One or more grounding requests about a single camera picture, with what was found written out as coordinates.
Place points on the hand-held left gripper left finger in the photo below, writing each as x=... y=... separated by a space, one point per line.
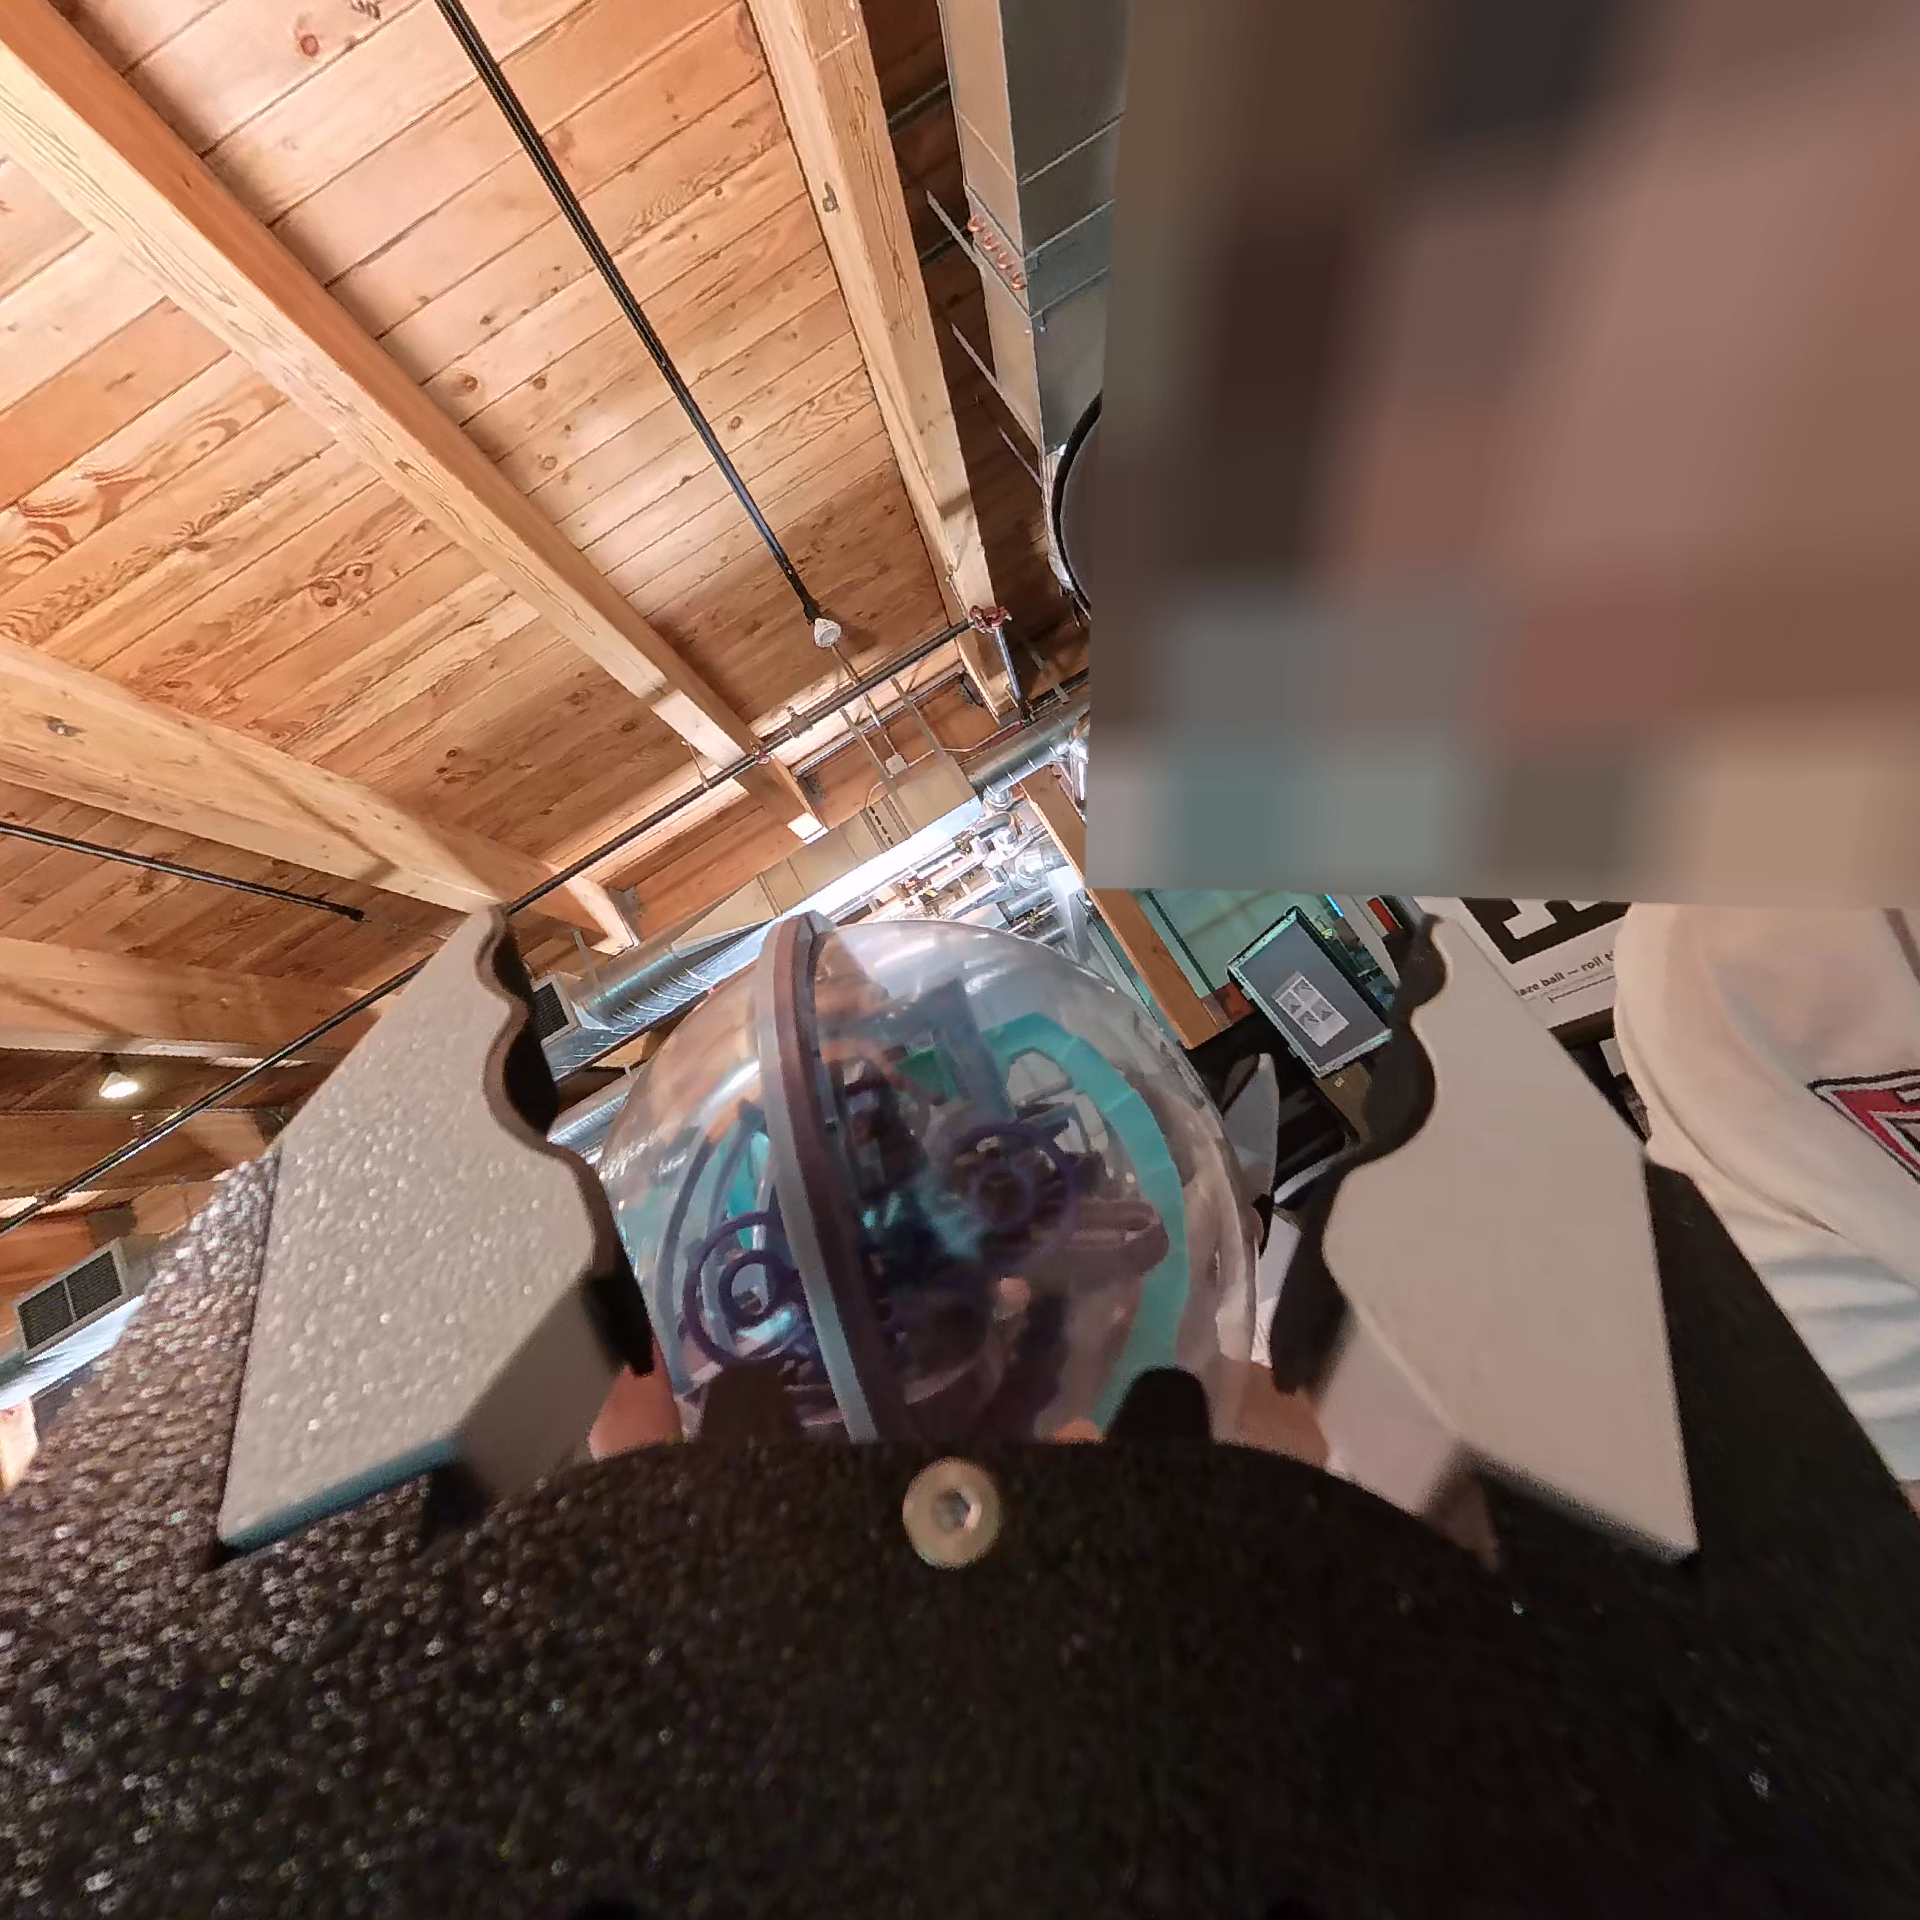
x=390 y=1275

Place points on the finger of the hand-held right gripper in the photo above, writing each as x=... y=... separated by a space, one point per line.
x=1258 y=1124

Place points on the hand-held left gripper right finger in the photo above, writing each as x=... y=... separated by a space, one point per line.
x=1516 y=1289

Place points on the clear plastic maze ball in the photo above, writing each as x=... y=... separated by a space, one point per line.
x=962 y=1170

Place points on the person's left hand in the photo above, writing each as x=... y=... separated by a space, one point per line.
x=639 y=1411

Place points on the dark framed notice sign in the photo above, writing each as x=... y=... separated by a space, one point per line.
x=1307 y=996

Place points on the dark air vent grille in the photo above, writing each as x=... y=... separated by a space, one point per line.
x=551 y=1008

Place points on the person's white shirt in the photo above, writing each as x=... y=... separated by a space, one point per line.
x=1756 y=1080

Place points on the black disc floor lamp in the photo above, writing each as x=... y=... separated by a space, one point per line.
x=1069 y=509

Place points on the black ceiling light track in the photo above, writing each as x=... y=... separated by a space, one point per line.
x=628 y=299

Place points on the round metal duct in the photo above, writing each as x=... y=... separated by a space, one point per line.
x=675 y=971

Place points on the rectangular metal duct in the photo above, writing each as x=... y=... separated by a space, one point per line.
x=1036 y=149

